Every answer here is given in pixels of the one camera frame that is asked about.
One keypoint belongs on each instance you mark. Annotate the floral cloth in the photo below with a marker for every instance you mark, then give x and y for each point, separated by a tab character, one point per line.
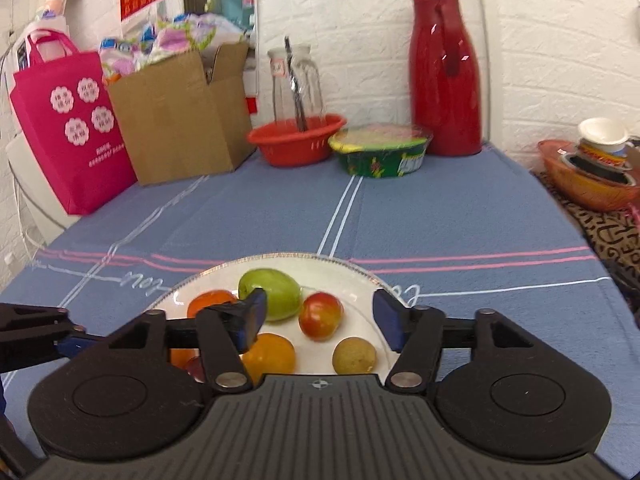
175	35

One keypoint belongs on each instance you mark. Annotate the small yellow fruit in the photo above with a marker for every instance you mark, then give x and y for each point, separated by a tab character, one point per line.
354	355

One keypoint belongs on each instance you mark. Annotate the white porcelain plate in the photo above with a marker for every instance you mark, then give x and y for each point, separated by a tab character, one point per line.
320	275

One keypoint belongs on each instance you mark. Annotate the metal utensil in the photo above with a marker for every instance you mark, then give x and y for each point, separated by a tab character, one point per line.
296	85

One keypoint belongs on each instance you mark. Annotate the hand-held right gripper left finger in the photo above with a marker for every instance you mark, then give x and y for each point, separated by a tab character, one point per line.
252	316

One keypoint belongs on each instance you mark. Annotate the red plastic basin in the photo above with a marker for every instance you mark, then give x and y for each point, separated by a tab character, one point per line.
295	145

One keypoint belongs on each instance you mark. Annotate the red yellow plum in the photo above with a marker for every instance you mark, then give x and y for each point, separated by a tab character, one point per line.
321	316

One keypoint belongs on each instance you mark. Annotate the white wall conduit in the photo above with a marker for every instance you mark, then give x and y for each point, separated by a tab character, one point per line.
482	35

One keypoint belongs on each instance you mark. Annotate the blue striped tablecloth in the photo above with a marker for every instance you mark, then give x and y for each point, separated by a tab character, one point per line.
450	210

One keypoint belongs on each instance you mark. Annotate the wall picture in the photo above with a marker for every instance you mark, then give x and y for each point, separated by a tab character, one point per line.
235	0

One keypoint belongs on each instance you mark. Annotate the green instant noodle bowl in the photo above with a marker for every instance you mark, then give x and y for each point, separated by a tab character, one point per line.
380	155

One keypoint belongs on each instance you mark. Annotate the glass jar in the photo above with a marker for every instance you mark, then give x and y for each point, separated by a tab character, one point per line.
310	80

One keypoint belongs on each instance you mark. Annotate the stack of patterned bowls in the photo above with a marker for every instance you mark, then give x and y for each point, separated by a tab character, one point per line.
600	160

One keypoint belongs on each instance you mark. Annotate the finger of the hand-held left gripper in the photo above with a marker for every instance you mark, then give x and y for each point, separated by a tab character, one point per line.
35	317
75	345

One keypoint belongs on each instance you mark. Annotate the green jujube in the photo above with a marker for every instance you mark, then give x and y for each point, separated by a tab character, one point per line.
280	290

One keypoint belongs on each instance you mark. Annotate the brown patterned cloth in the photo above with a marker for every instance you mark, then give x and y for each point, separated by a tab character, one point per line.
610	235

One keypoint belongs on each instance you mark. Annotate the yellow orange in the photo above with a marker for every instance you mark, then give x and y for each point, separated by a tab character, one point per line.
272	355

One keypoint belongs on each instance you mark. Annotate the pink tote bag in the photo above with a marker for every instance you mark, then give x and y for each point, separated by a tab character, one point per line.
65	120

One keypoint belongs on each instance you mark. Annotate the small orange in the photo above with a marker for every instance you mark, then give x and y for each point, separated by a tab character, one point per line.
180	356

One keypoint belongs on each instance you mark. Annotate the red thermos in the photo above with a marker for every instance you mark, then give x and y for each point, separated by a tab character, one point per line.
445	75

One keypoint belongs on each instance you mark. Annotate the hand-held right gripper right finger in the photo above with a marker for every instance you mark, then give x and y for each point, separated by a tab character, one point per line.
387	320

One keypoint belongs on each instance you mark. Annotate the cardboard box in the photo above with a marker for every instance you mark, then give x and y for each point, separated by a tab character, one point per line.
175	120

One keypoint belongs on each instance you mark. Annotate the small red plum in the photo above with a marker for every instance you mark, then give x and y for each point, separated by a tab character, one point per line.
196	370

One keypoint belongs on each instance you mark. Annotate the orange plastic bowl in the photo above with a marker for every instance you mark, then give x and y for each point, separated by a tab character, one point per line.
575	185

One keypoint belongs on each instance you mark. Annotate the white wall appliance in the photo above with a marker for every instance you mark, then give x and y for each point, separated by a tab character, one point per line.
30	45

